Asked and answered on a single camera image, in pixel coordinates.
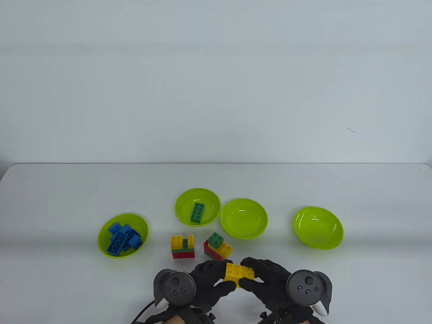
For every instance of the person's left hand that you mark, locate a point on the person's left hand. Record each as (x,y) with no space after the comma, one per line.
(209,276)

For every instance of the person's right hand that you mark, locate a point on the person's right hand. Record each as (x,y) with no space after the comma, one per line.
(270,280)

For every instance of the long green toy brick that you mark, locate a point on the long green toy brick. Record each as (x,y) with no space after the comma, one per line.
(185,243)
(213,257)
(197,212)

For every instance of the long yellow toy brick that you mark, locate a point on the long yellow toy brick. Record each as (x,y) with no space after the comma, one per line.
(224,250)
(238,281)
(239,270)

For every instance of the small green toy brick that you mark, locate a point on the small green toy brick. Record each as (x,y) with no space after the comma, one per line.
(215,239)

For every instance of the small yellow toy brick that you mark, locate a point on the small yellow toy brick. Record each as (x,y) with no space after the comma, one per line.
(176,241)
(191,241)

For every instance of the small blue toy brick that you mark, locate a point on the small blue toy brick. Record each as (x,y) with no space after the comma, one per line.
(114,227)
(135,241)

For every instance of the lime green plastic bowl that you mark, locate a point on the lime green plastic bowl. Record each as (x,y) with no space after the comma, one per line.
(243,219)
(135,219)
(212,202)
(317,227)

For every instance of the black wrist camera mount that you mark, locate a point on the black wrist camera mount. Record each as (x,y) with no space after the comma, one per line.
(273,319)
(202,317)

